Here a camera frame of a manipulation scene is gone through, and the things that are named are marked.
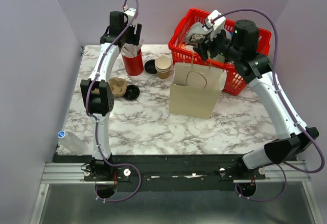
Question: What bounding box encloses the beige paper bag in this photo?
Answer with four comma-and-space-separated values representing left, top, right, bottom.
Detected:
169, 54, 227, 119

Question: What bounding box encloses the black lid near basket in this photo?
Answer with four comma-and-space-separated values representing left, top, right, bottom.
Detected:
144, 59, 157, 74

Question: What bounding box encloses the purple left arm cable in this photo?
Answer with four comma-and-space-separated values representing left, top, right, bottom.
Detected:
85, 0, 143, 204

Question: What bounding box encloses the red plastic shopping basket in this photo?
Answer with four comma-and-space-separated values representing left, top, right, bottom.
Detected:
168, 9, 273, 96

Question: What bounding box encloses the red straw holder cup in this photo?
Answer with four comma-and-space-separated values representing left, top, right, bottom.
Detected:
122, 50, 144, 76

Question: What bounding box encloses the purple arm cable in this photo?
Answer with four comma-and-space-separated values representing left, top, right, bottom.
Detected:
85, 0, 143, 204
209, 8, 325, 202

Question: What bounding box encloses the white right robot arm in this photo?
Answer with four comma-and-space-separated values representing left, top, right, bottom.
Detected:
185, 19, 319, 179

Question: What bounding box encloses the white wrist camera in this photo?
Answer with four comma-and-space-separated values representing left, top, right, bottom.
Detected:
202, 10, 226, 40
123, 5, 138, 27

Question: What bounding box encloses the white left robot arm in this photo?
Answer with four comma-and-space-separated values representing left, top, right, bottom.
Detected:
80, 8, 142, 181

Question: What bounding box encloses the clear plastic water bottle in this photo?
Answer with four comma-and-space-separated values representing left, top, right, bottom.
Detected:
57, 130, 87, 156

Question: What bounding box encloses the cardboard cup carrier tray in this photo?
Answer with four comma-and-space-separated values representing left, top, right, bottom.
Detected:
91, 77, 128, 98

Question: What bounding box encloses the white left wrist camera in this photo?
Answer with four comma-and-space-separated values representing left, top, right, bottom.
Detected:
123, 5, 138, 27

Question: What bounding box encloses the stack of paper cups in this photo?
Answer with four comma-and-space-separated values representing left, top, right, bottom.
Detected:
155, 56, 172, 79

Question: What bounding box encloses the grey crumpled bag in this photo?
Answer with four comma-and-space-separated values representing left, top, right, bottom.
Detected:
189, 22, 212, 35

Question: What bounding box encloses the dark printed jar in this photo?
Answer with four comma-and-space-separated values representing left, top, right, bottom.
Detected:
182, 34, 205, 53

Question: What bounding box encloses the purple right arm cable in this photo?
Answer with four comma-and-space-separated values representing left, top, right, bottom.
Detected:
209, 8, 325, 202

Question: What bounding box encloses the aluminium frame rail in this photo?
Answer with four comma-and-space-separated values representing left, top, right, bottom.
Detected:
41, 163, 311, 184

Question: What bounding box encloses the white wrapped straws bundle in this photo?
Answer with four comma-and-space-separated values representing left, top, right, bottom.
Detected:
121, 39, 144, 58

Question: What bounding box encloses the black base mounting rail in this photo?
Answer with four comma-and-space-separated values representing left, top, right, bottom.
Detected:
52, 153, 284, 193

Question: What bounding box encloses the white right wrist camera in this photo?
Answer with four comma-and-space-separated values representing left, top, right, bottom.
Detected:
202, 10, 226, 40

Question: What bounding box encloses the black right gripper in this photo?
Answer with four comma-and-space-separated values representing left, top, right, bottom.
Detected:
192, 25, 242, 62

